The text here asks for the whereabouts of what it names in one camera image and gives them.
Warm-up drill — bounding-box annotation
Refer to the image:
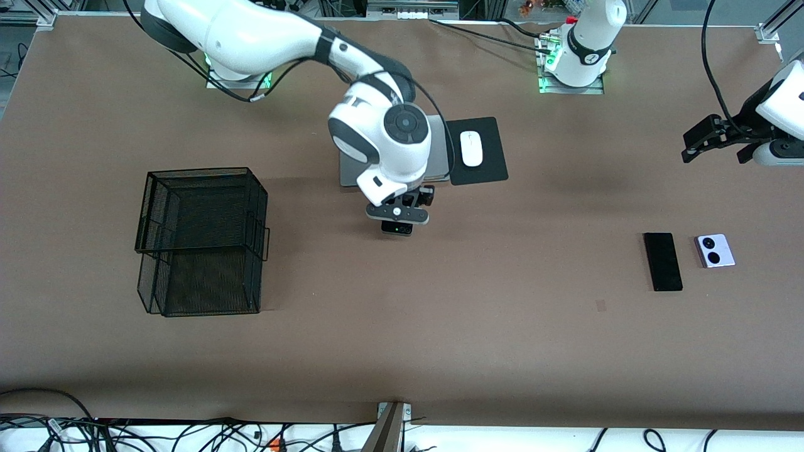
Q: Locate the lavender flip phone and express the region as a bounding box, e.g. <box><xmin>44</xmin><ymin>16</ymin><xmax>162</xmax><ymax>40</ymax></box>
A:
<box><xmin>693</xmin><ymin>234</ymin><xmax>736</xmax><ymax>269</ymax></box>

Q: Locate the black slab smartphone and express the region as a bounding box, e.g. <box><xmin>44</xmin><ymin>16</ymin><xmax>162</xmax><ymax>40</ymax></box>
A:
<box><xmin>643</xmin><ymin>232</ymin><xmax>684</xmax><ymax>293</ymax></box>

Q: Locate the silver laptop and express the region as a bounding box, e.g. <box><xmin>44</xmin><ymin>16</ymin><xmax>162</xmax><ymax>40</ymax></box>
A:
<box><xmin>339</xmin><ymin>114</ymin><xmax>452</xmax><ymax>188</ymax></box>

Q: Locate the white computer mouse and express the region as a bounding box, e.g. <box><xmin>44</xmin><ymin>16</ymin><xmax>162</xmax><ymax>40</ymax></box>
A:
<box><xmin>460</xmin><ymin>131</ymin><xmax>484</xmax><ymax>168</ymax></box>

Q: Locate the black mouse pad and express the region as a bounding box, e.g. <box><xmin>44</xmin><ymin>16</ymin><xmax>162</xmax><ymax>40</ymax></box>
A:
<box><xmin>443</xmin><ymin>116</ymin><xmax>509</xmax><ymax>186</ymax></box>

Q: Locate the grey power strip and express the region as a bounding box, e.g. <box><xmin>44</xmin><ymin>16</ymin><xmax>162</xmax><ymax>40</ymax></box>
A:
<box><xmin>366</xmin><ymin>0</ymin><xmax>460</xmax><ymax>21</ymax></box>

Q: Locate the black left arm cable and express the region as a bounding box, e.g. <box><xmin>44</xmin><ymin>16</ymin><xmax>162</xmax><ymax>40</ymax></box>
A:
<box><xmin>702</xmin><ymin>0</ymin><xmax>739</xmax><ymax>126</ymax></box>

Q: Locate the aluminium frame rail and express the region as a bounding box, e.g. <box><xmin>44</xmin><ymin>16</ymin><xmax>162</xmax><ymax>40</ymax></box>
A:
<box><xmin>0</xmin><ymin>8</ymin><xmax>58</xmax><ymax>31</ymax></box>
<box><xmin>756</xmin><ymin>0</ymin><xmax>804</xmax><ymax>45</ymax></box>

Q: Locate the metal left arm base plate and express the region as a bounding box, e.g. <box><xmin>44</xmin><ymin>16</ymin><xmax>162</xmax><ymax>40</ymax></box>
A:
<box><xmin>538</xmin><ymin>69</ymin><xmax>606</xmax><ymax>95</ymax></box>

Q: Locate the black wire mesh basket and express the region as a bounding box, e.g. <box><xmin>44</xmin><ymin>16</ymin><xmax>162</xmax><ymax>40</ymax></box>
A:
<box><xmin>134</xmin><ymin>166</ymin><xmax>271</xmax><ymax>318</ymax></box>

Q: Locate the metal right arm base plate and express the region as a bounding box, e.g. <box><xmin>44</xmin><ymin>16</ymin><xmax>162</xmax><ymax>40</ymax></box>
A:
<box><xmin>205</xmin><ymin>66</ymin><xmax>273</xmax><ymax>90</ymax></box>

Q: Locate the grey metal camera post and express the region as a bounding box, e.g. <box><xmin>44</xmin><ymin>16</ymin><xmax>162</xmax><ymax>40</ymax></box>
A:
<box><xmin>361</xmin><ymin>402</ymin><xmax>413</xmax><ymax>452</ymax></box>

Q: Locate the thick black cable loop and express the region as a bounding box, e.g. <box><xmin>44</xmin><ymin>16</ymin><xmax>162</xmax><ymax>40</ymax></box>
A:
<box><xmin>0</xmin><ymin>388</ymin><xmax>96</xmax><ymax>422</ymax></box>

